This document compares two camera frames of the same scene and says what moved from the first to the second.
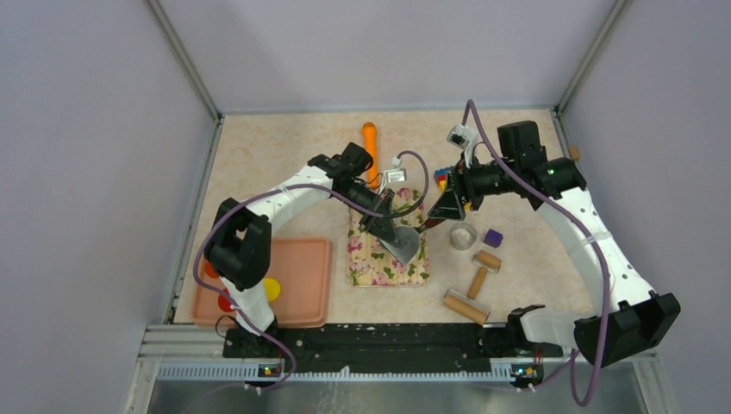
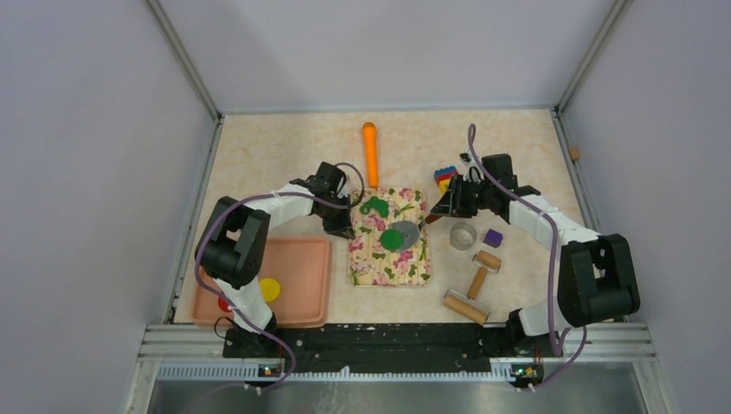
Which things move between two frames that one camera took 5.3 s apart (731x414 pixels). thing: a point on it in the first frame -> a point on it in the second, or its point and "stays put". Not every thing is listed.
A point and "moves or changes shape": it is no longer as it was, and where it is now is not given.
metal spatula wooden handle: (408, 241) moves or changes shape
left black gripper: (380, 227) -> (345, 222)
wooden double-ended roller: (469, 307) stays put
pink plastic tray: (302, 267) stays put
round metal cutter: (463, 236) stays put
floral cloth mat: (371, 264) stays put
